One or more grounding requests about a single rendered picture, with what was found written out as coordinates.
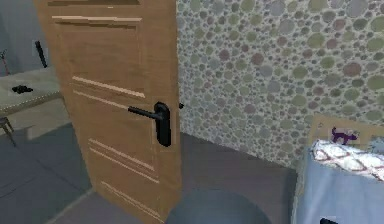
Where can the brown wooden room door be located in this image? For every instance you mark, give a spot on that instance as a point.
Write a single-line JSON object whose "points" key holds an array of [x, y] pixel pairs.
{"points": [[110, 100]]}

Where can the tan box with purple figure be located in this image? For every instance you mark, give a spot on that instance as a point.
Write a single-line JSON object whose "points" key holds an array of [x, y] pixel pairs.
{"points": [[343, 131]]}

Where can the black stick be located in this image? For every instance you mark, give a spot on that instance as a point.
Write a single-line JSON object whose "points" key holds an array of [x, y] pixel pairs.
{"points": [[41, 53]]}

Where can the white patterned pillow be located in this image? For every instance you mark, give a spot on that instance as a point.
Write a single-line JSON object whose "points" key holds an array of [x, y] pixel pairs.
{"points": [[350, 160]]}

